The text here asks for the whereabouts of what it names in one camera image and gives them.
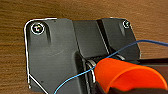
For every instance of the small orange cup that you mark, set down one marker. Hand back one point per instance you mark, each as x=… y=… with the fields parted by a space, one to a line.
x=130 y=75

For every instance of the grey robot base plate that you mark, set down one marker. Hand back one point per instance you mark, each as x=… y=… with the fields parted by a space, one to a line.
x=56 y=53

